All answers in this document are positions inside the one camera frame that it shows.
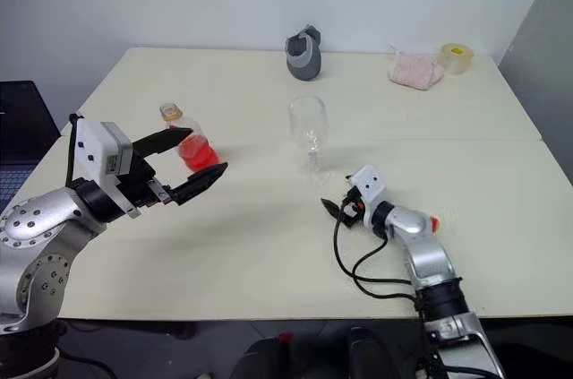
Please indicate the grey sun visor hat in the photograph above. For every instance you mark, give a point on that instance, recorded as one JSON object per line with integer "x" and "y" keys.
{"x": 305, "y": 63}

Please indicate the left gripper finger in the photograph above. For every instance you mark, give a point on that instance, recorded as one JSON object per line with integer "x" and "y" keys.
{"x": 199, "y": 182}
{"x": 163, "y": 139}

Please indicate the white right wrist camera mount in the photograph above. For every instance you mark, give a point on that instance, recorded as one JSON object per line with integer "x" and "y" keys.
{"x": 369, "y": 184}

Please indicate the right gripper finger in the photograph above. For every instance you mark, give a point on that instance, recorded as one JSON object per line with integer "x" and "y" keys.
{"x": 332, "y": 209}

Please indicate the black laptop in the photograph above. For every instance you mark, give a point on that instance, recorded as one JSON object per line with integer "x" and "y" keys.
{"x": 24, "y": 123}

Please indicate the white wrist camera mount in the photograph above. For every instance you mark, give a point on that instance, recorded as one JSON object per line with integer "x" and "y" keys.
{"x": 91, "y": 141}
{"x": 369, "y": 184}

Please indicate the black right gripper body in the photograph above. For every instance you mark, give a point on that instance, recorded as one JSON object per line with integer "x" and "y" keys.
{"x": 353, "y": 211}

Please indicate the clear wine glass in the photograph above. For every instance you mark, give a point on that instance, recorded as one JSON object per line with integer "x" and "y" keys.
{"x": 309, "y": 121}

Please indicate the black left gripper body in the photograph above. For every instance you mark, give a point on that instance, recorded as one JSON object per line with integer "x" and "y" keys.
{"x": 139, "y": 182}

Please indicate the dark rounded shape, red spot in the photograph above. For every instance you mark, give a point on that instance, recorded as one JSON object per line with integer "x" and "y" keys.
{"x": 264, "y": 359}

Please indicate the pink cloth pouch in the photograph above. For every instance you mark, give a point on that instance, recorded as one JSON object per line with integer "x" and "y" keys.
{"x": 414, "y": 72}

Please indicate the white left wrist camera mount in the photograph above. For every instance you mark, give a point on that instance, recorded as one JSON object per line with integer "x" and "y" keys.
{"x": 91, "y": 141}

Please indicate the red bottle cap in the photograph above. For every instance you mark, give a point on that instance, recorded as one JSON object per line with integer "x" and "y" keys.
{"x": 433, "y": 223}

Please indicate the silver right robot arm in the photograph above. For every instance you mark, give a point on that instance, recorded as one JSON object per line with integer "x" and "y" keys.
{"x": 425, "y": 253}

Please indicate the clear tape roll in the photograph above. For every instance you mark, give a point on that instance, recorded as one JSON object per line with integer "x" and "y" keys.
{"x": 456, "y": 61}

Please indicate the bottle with red liquid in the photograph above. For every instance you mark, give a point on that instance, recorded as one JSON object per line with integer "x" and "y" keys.
{"x": 201, "y": 156}

